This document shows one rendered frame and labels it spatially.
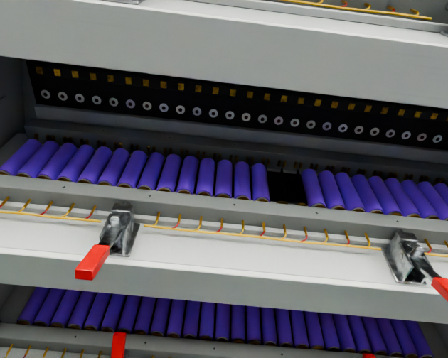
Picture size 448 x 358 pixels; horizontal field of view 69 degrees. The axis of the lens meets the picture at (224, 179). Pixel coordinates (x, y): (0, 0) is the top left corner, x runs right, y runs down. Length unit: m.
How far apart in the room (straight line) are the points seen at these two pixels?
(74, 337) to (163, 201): 0.22
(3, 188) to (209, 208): 0.19
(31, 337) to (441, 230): 0.46
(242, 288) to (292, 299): 0.05
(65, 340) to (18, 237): 0.16
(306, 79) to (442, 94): 0.11
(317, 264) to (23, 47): 0.30
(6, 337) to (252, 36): 0.42
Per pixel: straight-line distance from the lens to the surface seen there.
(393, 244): 0.36
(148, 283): 0.32
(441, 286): 0.31
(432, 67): 0.30
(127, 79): 0.41
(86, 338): 0.46
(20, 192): 0.36
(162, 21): 0.26
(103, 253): 0.26
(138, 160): 0.38
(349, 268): 0.33
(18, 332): 0.48
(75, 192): 0.34
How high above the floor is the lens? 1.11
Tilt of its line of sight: 16 degrees down
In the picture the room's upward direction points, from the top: 7 degrees clockwise
